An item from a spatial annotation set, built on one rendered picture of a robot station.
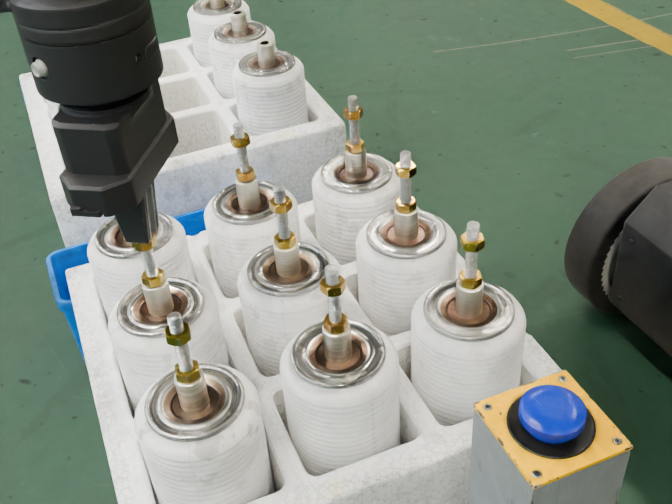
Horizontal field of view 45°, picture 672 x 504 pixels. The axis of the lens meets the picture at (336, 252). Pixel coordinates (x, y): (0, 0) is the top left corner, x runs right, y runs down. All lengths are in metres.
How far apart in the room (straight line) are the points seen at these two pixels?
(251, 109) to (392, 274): 0.42
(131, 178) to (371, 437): 0.28
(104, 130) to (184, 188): 0.50
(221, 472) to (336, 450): 0.10
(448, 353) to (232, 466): 0.19
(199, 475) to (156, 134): 0.25
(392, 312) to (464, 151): 0.64
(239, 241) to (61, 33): 0.33
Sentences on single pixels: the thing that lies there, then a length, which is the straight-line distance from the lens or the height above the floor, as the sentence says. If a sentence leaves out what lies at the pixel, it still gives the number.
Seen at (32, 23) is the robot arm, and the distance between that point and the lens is 0.56.
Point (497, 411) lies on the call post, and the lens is 0.53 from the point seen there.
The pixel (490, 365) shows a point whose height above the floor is 0.23.
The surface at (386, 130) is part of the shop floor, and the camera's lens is 1.44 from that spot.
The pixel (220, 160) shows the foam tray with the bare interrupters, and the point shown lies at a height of 0.17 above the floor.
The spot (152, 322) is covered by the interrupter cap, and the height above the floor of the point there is 0.25.
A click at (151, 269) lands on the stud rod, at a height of 0.30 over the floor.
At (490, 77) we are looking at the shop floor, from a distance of 1.62.
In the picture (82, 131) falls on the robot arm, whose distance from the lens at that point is 0.58.
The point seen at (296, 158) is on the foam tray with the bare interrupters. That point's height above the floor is 0.15.
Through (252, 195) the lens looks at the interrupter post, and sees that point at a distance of 0.81.
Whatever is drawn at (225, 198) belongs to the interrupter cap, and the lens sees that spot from 0.84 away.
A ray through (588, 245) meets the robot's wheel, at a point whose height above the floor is 0.13.
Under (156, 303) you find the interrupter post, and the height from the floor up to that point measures 0.27.
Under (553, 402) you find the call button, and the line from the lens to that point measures 0.52.
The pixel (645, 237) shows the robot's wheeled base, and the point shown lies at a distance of 0.92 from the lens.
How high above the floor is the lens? 0.72
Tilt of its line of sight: 38 degrees down
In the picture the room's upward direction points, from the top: 4 degrees counter-clockwise
